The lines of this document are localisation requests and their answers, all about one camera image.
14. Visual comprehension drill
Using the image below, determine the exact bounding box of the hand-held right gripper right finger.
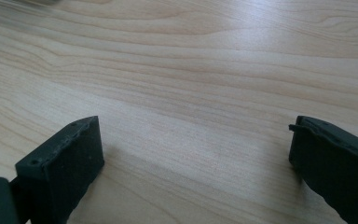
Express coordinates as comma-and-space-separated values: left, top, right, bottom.
288, 115, 358, 224

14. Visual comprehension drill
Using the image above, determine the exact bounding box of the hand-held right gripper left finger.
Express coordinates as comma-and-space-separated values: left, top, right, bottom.
14, 115, 105, 224

